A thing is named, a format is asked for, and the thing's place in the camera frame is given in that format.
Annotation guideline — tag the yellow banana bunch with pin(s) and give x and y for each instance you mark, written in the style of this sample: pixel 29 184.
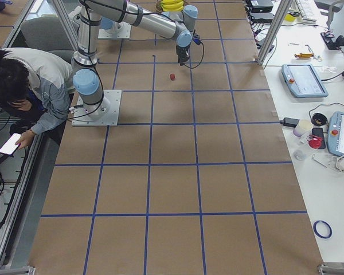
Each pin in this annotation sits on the yellow banana bunch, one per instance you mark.
pixel 170 5

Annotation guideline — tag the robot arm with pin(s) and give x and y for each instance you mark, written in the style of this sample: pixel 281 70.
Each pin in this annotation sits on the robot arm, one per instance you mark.
pixel 113 20

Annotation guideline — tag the teach pendant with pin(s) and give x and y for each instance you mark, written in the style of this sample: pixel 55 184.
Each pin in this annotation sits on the teach pendant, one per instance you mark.
pixel 335 138
pixel 303 81

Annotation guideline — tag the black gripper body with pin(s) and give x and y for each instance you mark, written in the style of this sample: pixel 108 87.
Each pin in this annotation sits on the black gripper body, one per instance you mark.
pixel 182 52

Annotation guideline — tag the upper teach pendant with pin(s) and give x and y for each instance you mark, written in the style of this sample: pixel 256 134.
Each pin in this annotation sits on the upper teach pendant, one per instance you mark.
pixel 303 81

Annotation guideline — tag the black power adapter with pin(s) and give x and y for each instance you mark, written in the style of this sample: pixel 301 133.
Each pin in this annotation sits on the black power adapter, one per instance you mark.
pixel 289 122

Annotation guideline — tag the person in grey jacket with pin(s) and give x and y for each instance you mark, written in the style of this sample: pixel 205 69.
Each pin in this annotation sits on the person in grey jacket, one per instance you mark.
pixel 35 87

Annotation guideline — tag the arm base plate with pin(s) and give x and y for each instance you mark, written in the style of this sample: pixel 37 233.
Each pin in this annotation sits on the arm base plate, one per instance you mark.
pixel 98 115
pixel 111 30

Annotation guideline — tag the lower teach pendant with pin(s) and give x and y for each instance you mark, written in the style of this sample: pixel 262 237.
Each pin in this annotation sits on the lower teach pendant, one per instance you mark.
pixel 335 138

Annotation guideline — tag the grey office chair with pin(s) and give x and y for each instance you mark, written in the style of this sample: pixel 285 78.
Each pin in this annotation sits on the grey office chair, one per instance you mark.
pixel 47 34

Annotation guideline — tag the red round object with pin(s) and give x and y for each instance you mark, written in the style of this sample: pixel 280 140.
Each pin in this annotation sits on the red round object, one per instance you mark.
pixel 314 142

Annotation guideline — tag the white cup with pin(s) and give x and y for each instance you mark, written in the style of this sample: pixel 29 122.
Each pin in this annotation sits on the white cup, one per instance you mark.
pixel 303 126

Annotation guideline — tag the blue tape roll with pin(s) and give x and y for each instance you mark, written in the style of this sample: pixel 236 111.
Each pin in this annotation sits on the blue tape roll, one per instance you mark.
pixel 322 229

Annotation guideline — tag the aluminium frame post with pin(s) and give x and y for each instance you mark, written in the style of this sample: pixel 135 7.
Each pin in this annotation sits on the aluminium frame post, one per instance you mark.
pixel 281 12

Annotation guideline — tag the yellow handled tool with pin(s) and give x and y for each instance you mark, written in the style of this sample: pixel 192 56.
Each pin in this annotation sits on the yellow handled tool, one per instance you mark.
pixel 303 55

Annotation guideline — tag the white smartphone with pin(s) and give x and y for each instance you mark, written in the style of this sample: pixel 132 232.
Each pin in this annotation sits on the white smartphone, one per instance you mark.
pixel 10 145

